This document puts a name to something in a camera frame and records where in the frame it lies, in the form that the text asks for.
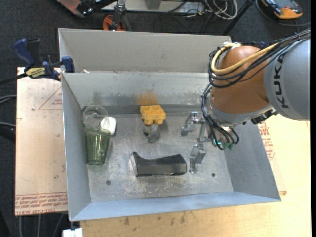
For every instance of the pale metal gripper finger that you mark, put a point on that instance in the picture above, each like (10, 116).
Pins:
(188, 125)
(197, 157)

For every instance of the grey toy piece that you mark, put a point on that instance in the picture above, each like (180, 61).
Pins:
(153, 132)

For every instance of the black curved flat block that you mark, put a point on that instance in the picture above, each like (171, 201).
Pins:
(160, 165)

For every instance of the yellow toy block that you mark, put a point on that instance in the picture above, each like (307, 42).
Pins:
(152, 113)

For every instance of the grey metal bin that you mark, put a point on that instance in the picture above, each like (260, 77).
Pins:
(158, 181)

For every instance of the green glass cup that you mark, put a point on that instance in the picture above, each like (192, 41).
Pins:
(96, 146)

